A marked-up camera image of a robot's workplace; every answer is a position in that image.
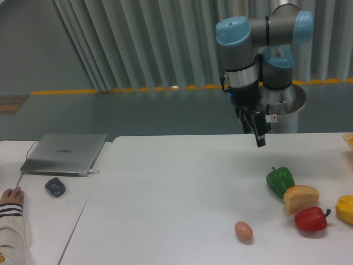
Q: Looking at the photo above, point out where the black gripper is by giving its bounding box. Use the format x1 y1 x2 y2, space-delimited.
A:
229 82 266 147

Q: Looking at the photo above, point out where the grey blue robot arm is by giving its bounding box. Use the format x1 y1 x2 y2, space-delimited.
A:
216 1 314 147

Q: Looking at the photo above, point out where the white striped sleeve forearm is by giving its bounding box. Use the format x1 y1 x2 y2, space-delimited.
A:
1 203 27 265

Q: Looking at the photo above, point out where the yellow basket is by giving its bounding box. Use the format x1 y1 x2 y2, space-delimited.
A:
343 132 353 149

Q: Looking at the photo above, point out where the person's hand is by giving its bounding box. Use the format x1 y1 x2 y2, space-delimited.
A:
0 187 24 206

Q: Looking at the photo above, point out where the green bell pepper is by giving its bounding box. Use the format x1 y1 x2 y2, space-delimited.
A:
266 167 296 199

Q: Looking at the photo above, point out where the bread loaf piece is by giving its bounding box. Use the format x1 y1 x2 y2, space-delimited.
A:
283 185 319 215

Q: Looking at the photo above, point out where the brown egg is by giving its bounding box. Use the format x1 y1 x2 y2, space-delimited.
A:
234 221 253 243

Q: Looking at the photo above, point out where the red bell pepper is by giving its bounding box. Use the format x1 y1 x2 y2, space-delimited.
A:
294 206 331 232

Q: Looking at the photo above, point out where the yellow bell pepper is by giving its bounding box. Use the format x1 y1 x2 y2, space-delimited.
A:
335 195 353 225

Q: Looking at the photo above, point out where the silver laptop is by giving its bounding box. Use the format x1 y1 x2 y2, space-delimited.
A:
20 134 107 177

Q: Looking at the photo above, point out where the black mouse cable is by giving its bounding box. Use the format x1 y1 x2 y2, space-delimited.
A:
16 140 41 189

